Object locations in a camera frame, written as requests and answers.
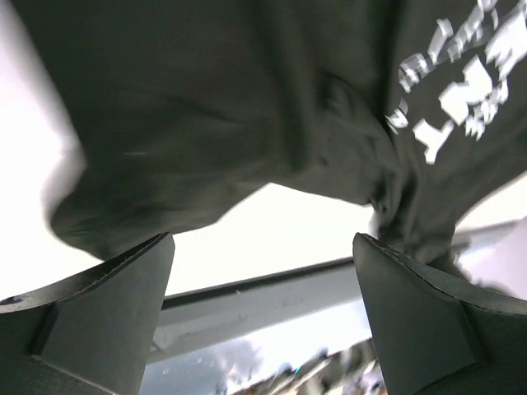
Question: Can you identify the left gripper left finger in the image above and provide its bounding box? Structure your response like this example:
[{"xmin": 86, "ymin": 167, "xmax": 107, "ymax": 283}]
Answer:
[{"xmin": 1, "ymin": 234, "xmax": 175, "ymax": 395}]

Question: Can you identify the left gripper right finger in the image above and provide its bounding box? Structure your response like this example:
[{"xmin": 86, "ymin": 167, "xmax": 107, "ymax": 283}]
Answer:
[{"xmin": 353, "ymin": 234, "xmax": 526, "ymax": 395}]

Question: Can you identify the black t shirt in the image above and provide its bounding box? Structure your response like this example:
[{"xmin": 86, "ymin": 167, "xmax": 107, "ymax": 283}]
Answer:
[{"xmin": 12, "ymin": 1, "xmax": 526, "ymax": 277}]

